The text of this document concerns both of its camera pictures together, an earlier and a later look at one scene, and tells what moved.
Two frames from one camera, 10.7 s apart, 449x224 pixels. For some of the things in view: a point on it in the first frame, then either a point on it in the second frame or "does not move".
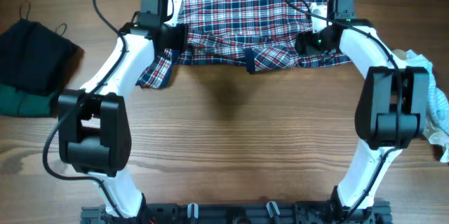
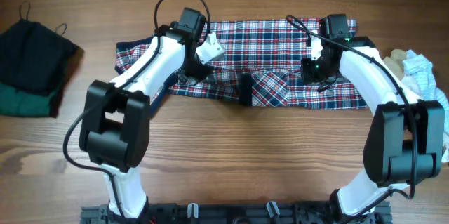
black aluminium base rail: [240, 213] does not move
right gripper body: [313, 43] to [313, 71]
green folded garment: [13, 102] does not move
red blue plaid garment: [266, 24] to [262, 66]
